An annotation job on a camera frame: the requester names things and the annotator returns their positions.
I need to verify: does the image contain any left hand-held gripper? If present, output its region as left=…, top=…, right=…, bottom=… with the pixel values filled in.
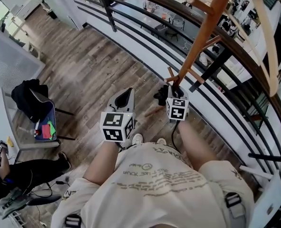
left=99, top=87, right=136, bottom=143

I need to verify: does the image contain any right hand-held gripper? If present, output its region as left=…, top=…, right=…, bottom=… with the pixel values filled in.
left=165, top=85, right=190, bottom=123

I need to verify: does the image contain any brown wooden coat rack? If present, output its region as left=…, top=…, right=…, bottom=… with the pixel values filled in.
left=144, top=0, right=281, bottom=118

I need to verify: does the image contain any person's left forearm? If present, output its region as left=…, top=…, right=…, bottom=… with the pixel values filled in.
left=82, top=140, right=122, bottom=185

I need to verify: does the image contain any person's right forearm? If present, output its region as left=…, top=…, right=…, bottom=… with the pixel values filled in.
left=178, top=121, right=217, bottom=172

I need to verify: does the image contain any black railing with wooden top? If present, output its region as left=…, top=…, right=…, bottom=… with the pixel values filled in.
left=66, top=0, right=281, bottom=182

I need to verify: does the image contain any green cloth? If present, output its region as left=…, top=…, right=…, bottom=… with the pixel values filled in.
left=47, top=120, right=57, bottom=140

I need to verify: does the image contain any blue padded chair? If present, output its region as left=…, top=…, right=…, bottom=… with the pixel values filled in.
left=29, top=88, right=76, bottom=142

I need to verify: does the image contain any red cloth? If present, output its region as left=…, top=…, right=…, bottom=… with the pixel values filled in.
left=41, top=124, right=53, bottom=139

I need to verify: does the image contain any person's beige printed t-shirt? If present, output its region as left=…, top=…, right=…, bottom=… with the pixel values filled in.
left=50, top=142, right=255, bottom=228

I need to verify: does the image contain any clear bottle with red cap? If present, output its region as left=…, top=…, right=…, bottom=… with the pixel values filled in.
left=18, top=126, right=41, bottom=137

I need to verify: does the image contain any black jacket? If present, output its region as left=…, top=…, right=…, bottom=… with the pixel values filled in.
left=11, top=79, right=49, bottom=123

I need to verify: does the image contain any white table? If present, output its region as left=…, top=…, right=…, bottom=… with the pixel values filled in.
left=0, top=87, right=60, bottom=162
left=239, top=164, right=281, bottom=228

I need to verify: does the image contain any grey bag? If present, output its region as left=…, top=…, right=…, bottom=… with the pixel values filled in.
left=0, top=186, right=33, bottom=219

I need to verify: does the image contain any white low cabinet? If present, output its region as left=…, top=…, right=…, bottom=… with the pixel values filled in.
left=11, top=0, right=40, bottom=21

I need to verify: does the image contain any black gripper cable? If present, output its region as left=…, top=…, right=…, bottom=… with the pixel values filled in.
left=171, top=120, right=181, bottom=153
left=117, top=141, right=131, bottom=152

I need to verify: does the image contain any grey strap with black buckle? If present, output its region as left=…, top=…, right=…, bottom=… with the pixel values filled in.
left=224, top=191, right=247, bottom=219
left=64, top=214, right=82, bottom=228

